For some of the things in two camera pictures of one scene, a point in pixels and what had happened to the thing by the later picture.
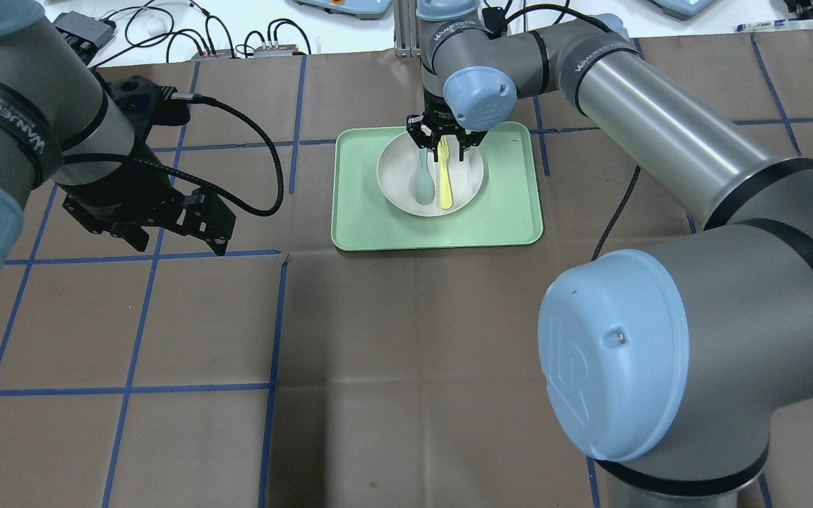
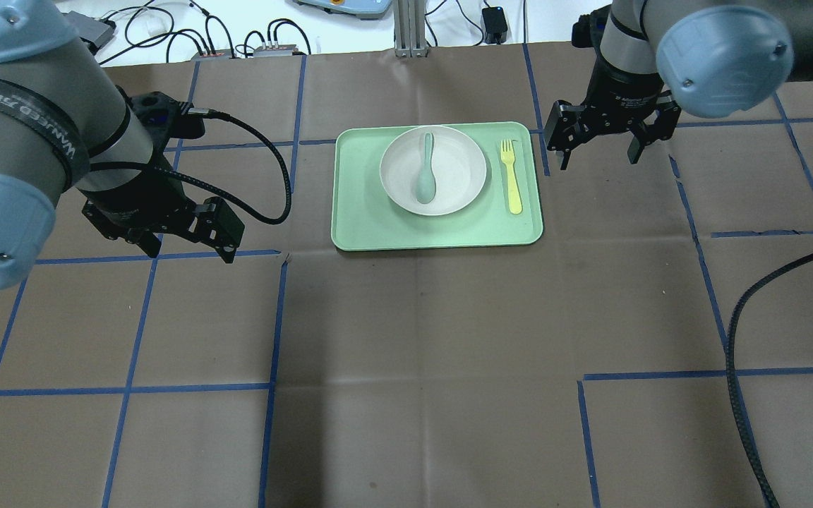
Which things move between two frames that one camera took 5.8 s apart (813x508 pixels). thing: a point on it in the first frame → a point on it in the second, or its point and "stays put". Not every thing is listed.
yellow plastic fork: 446,186 → 507,153
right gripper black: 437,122 → 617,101
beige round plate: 399,168 stays put
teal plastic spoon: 424,185 stays put
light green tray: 505,212 stays put
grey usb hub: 84,32 stays put
